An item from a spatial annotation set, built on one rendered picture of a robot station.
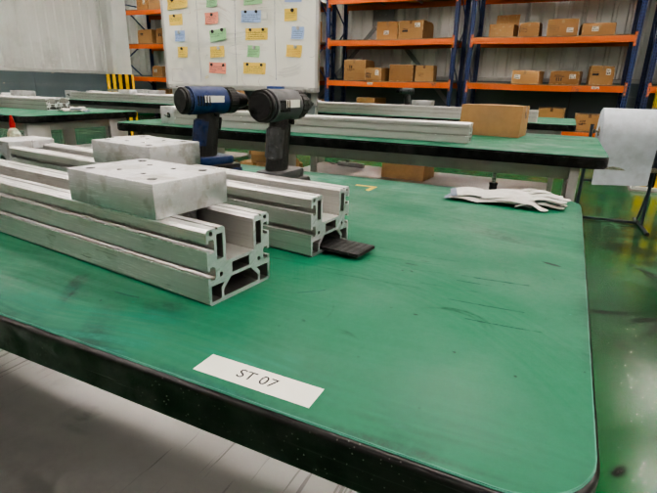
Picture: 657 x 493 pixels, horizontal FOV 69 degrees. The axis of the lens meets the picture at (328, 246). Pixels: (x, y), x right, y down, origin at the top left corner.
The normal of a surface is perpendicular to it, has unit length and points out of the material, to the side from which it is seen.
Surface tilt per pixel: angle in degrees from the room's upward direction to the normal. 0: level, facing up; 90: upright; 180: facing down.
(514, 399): 0
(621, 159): 101
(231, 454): 0
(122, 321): 0
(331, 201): 90
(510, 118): 89
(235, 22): 90
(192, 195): 90
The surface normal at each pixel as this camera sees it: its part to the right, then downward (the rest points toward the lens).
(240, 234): -0.54, 0.25
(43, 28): 0.90, 0.16
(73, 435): 0.02, -0.95
